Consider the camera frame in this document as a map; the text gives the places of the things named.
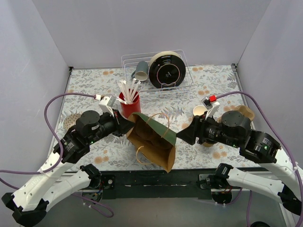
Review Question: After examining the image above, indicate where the brown paper coffee cup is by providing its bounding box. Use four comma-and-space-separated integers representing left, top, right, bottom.
202, 142, 214, 148

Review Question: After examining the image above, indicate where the green paper bag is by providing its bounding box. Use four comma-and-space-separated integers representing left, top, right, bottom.
126, 112, 177, 173

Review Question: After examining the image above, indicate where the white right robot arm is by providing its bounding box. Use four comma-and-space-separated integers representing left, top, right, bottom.
176, 111, 302, 215

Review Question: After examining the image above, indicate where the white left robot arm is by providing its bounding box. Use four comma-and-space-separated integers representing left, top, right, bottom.
1, 110, 134, 227

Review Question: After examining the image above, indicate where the brown paper cup stack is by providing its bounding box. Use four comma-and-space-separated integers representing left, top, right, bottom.
193, 105, 207, 116

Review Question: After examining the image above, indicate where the red ribbed straw holder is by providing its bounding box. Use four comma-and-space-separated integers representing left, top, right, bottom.
120, 92, 141, 118

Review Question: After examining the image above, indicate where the white wrapped straw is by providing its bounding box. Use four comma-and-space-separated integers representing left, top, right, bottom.
116, 97, 129, 105
118, 80, 130, 103
122, 80, 134, 103
129, 79, 141, 103

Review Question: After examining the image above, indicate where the patterned small bowl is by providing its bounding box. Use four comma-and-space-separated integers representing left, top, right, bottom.
63, 113, 81, 131

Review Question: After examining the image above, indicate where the grey ceramic mug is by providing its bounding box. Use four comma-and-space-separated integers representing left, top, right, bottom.
131, 61, 149, 81

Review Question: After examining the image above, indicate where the black round plate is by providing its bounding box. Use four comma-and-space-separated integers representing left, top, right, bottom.
148, 51, 186, 88

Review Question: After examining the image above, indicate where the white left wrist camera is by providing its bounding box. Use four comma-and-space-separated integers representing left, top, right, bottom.
98, 96, 116, 116

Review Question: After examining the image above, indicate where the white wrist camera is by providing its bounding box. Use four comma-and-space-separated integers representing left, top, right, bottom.
98, 96, 116, 116
202, 95, 220, 119

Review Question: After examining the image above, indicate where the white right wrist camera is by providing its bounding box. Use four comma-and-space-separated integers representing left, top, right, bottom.
202, 95, 220, 119

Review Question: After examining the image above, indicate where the white wire dish rack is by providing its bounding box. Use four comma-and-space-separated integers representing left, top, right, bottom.
121, 50, 194, 101

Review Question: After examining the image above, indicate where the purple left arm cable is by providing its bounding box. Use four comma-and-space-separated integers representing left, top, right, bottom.
0, 92, 115, 218

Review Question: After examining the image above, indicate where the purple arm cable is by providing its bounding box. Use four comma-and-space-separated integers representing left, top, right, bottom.
209, 91, 303, 227
0, 92, 115, 218

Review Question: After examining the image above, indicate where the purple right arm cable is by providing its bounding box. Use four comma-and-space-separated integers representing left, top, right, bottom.
209, 91, 303, 227

